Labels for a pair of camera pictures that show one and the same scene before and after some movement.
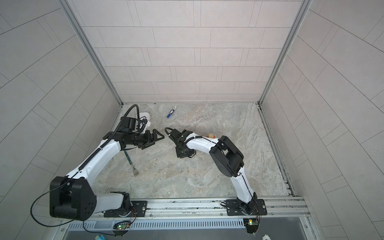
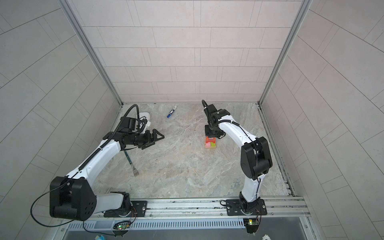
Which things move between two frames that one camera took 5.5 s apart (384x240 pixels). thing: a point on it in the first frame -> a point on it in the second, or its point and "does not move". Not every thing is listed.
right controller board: x=251 y=225 does not move
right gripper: x=179 y=155 -> x=208 y=133
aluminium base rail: x=279 y=207 does not move
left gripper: x=148 y=139 does not move
